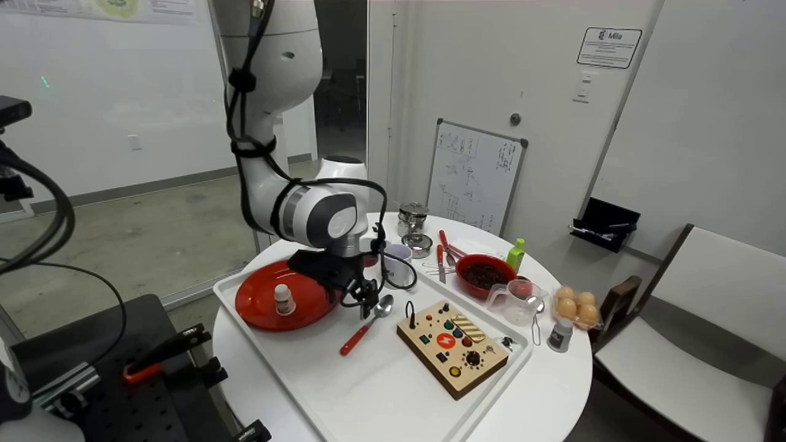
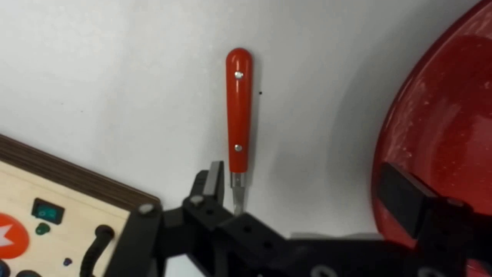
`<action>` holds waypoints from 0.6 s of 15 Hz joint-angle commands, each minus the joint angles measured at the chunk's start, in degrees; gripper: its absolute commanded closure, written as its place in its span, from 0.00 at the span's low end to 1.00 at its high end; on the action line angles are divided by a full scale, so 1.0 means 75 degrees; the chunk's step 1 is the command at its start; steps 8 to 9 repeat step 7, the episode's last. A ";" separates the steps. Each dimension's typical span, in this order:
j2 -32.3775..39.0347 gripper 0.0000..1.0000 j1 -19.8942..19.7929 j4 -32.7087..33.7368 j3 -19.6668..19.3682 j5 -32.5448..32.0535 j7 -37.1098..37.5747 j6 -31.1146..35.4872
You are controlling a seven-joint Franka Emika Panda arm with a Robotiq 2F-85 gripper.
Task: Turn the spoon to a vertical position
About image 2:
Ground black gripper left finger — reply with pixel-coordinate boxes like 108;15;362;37
190;160;228;205

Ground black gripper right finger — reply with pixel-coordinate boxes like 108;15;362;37
379;162;443;240

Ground red handled metal spoon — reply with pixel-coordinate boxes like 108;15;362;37
225;46;254;215

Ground red speckled plate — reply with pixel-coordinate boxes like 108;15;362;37
371;0;492;277

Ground white plastic tray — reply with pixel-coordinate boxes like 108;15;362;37
0;0;492;277

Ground wooden busy board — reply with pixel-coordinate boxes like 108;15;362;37
0;134;165;277

